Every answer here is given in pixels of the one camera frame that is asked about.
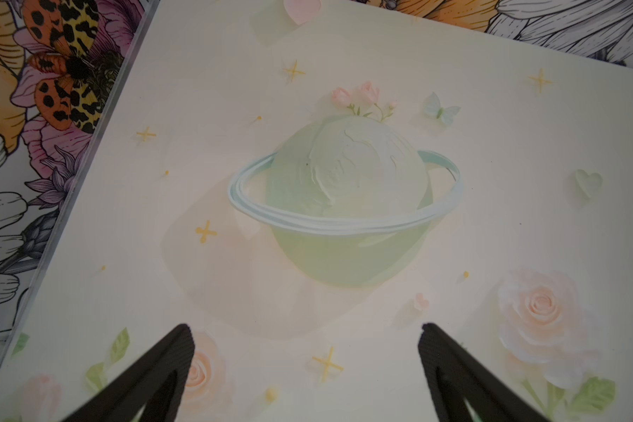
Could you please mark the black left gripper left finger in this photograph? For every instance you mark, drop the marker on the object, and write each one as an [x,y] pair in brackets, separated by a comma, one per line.
[151,389]

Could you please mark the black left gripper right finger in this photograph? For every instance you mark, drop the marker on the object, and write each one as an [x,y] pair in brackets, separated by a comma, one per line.
[459,383]

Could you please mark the aluminium frame rail left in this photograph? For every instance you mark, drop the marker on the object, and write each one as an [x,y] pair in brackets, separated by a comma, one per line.
[62,65]

